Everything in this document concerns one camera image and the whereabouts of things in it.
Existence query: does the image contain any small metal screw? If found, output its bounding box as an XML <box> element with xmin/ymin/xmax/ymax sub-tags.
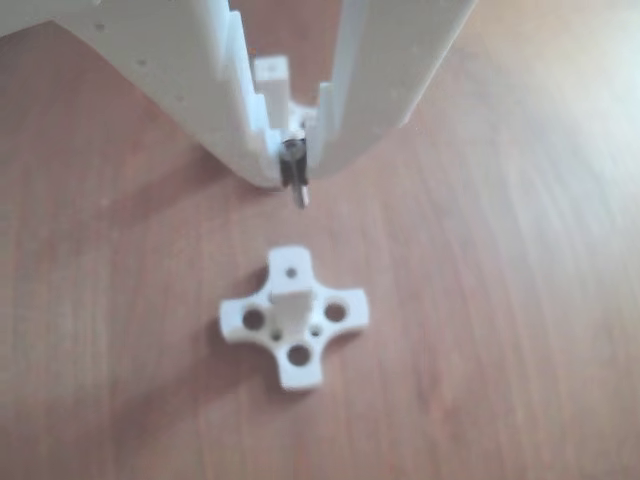
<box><xmin>280</xmin><ymin>132</ymin><xmax>311</xmax><ymax>210</ymax></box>

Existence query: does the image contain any white cross-base post stand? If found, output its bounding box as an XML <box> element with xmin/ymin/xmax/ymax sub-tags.
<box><xmin>219</xmin><ymin>243</ymin><xmax>374</xmax><ymax>392</ymax></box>
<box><xmin>252</xmin><ymin>54</ymin><xmax>321</xmax><ymax>139</ymax></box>

